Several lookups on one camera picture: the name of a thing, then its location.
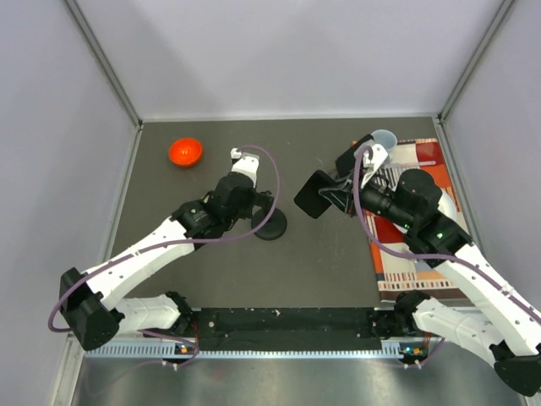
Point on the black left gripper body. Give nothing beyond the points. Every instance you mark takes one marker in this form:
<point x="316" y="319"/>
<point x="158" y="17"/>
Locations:
<point x="247" y="210"/>

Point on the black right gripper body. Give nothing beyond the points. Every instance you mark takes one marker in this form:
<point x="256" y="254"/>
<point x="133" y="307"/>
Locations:
<point x="349" y="204"/>

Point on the black smartphone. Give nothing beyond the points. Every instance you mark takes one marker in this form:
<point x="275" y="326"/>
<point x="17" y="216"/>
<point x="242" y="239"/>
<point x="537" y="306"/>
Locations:
<point x="345" y="162"/>
<point x="308" y="199"/>

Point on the black camera stand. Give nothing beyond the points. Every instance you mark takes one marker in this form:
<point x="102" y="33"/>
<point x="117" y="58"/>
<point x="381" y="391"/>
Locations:
<point x="273" y="229"/>

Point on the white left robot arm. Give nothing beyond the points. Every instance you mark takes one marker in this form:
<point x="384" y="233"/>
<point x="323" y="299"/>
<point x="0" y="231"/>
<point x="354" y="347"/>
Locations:
<point x="94" y="303"/>

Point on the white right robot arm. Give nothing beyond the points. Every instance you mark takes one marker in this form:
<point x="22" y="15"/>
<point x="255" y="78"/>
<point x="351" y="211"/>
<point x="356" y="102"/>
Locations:
<point x="509" y="338"/>

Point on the light blue ceramic cup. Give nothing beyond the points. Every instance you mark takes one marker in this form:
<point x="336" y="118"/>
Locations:
<point x="386" y="138"/>

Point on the orange bowl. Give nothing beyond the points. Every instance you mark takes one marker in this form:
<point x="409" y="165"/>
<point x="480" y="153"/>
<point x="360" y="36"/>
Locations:
<point x="185" y="152"/>

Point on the colourful patchwork placemat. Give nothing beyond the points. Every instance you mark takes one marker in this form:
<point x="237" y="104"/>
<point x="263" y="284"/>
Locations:
<point x="396" y="275"/>

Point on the white plate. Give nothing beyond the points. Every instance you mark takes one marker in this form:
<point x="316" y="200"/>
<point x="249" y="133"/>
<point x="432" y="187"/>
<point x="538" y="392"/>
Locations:
<point x="447" y="206"/>

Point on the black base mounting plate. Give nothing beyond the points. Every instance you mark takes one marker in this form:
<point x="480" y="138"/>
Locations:
<point x="293" y="328"/>

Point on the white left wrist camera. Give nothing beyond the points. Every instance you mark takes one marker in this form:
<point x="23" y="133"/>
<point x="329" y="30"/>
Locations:
<point x="247" y="165"/>

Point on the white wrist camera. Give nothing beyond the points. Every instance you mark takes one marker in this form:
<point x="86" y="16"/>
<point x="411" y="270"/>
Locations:
<point x="247" y="165"/>
<point x="373" y="159"/>

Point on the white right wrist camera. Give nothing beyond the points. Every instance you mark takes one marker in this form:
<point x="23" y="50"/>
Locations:
<point x="373" y="159"/>

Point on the pink handled spoon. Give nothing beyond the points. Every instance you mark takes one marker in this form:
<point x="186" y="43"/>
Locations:
<point x="415" y="164"/>

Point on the grey slotted cable duct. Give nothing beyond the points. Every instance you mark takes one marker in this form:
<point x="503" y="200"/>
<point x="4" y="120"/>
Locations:
<point x="172" y="350"/>

